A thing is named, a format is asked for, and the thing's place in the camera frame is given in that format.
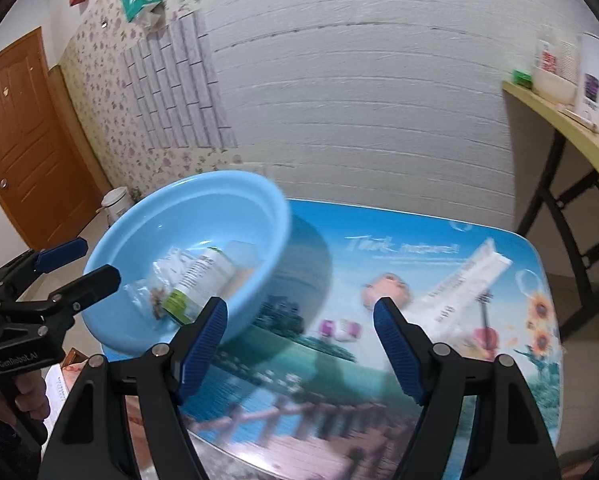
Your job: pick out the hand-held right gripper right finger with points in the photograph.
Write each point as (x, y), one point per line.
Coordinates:
(397, 345)

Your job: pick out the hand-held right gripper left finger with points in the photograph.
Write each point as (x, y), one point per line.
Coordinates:
(202, 347)

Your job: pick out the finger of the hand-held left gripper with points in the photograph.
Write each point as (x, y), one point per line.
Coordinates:
(62, 254)
(97, 280)

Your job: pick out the clear plastic snack bag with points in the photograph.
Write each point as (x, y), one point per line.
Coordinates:
(147, 291)

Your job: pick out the small pink cat figurine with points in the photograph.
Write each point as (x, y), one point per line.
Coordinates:
(339, 330)

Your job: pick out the white green garbage bag roll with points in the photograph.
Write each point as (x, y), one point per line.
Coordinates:
(199, 280)

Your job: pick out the long white paper packet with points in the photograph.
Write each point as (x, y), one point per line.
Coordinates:
(459, 285)

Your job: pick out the clear toothpick box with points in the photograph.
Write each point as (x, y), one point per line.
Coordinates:
(239, 260)

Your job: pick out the blue plastic basin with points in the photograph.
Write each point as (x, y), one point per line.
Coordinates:
(179, 220)

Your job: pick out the person's left hand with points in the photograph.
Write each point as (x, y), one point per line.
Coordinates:
(32, 392)

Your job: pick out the white rice cooker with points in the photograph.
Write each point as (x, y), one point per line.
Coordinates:
(118, 206)

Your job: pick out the brown wooden door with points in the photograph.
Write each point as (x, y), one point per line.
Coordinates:
(24, 135)

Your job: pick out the wooden folding table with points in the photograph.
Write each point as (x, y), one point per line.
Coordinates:
(569, 130)

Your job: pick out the small green box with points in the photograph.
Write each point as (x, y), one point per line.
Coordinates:
(522, 78)

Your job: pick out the white bowl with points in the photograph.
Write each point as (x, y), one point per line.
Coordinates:
(554, 85)

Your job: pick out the clear plastic drink bottle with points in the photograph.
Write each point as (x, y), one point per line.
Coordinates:
(547, 57)

